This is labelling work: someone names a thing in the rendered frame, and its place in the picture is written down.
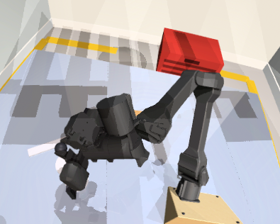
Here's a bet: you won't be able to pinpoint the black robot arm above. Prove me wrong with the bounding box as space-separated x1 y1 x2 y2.
64 69 224 203

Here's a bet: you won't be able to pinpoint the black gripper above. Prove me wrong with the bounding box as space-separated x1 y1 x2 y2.
55 109 113 191

